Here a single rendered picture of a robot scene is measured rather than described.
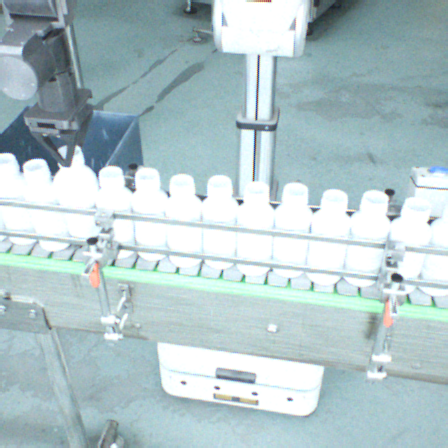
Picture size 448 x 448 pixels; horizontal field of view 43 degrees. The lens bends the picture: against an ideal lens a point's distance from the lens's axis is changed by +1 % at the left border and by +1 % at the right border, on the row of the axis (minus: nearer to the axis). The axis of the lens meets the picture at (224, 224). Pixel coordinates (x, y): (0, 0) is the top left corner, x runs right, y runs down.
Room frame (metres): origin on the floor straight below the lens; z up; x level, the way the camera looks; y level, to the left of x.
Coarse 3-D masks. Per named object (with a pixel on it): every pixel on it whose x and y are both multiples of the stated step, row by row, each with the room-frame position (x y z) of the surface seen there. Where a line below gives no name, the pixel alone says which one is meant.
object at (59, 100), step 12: (60, 72) 0.74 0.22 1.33; (72, 72) 0.75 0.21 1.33; (48, 84) 0.72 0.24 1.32; (60, 84) 0.73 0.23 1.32; (72, 84) 0.74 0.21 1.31; (48, 96) 0.72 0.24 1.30; (60, 96) 0.73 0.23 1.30; (72, 96) 0.74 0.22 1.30; (84, 96) 0.77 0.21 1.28; (36, 108) 0.73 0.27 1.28; (48, 108) 0.72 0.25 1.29; (60, 108) 0.72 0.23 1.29; (72, 108) 0.73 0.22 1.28; (36, 120) 0.70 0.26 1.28; (48, 120) 0.70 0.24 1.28; (60, 120) 0.70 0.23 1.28
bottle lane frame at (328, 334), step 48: (0, 288) 0.73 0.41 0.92; (48, 288) 0.71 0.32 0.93; (96, 288) 0.69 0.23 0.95; (144, 288) 0.68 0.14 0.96; (192, 288) 0.66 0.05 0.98; (240, 288) 0.65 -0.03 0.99; (288, 288) 0.65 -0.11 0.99; (144, 336) 0.68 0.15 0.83; (192, 336) 0.66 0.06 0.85; (240, 336) 0.65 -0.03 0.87; (288, 336) 0.63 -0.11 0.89; (336, 336) 0.62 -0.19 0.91; (432, 336) 0.59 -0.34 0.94
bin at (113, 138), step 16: (96, 112) 1.34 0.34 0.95; (112, 112) 1.33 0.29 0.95; (16, 128) 1.30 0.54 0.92; (96, 128) 1.34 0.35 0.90; (112, 128) 1.33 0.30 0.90; (128, 128) 1.25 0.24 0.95; (0, 144) 1.21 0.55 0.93; (16, 144) 1.28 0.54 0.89; (32, 144) 1.35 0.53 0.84; (64, 144) 1.36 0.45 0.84; (96, 144) 1.34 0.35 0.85; (112, 144) 1.34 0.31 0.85; (128, 144) 1.23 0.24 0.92; (16, 160) 1.26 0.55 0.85; (48, 160) 1.37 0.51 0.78; (96, 160) 1.35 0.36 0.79; (112, 160) 1.11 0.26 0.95; (128, 160) 1.22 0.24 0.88; (96, 176) 1.35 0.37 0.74
